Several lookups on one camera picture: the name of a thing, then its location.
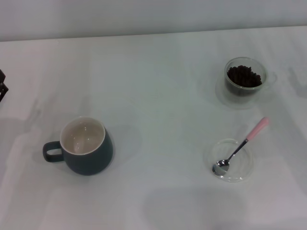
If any coffee bean pile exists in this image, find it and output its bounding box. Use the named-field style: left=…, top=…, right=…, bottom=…
left=225, top=64, right=263, bottom=96

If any dark green ceramic mug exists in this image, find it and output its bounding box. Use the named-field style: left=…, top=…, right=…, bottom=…
left=42, top=116, right=114, bottom=176

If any clear glass cup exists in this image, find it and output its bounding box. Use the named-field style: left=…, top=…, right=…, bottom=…
left=224, top=57, right=278, bottom=98

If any clear glass saucer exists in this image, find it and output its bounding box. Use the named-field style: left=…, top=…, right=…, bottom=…
left=203, top=138, right=254, bottom=183

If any pink handled metal spoon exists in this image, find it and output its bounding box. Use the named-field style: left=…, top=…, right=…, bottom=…
left=212, top=116, right=269, bottom=175

